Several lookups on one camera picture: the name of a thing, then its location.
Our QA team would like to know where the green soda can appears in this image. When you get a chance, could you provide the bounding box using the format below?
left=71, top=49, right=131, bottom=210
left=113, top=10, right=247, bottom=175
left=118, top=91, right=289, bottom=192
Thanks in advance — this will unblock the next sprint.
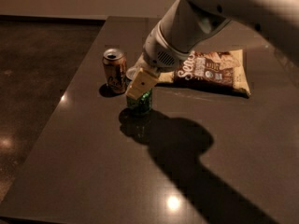
left=125, top=67, right=152, bottom=116

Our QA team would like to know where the brown and cream chip bag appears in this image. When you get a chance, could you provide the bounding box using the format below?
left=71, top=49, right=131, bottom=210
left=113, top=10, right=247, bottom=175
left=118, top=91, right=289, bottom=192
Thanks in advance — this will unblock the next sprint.
left=159, top=49, right=250, bottom=97

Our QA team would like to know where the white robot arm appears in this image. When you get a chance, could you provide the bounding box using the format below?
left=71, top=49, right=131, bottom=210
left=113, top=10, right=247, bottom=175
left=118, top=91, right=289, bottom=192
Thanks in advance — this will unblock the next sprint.
left=126, top=0, right=299, bottom=99

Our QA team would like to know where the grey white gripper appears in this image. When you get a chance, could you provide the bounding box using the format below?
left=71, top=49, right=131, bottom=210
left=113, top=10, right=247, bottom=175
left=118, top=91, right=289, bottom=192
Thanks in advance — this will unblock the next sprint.
left=125, top=21, right=190, bottom=100

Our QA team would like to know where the orange LaCroix can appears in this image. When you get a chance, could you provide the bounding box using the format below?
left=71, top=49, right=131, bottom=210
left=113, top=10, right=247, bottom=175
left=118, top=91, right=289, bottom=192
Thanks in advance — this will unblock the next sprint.
left=102, top=48, right=127, bottom=94

